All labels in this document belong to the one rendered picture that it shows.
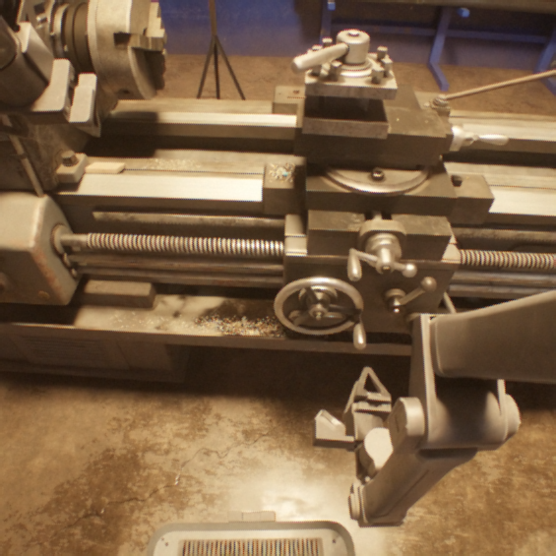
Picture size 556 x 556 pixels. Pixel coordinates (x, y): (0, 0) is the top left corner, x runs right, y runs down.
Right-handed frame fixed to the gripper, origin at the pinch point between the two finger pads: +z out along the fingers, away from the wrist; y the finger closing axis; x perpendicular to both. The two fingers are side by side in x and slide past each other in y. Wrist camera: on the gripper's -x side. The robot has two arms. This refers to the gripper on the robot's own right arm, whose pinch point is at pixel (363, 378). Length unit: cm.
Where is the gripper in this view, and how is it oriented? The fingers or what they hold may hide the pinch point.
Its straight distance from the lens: 88.7
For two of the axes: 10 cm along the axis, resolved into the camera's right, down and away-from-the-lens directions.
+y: -1.3, 6.6, 7.4
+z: 0.5, -7.5, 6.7
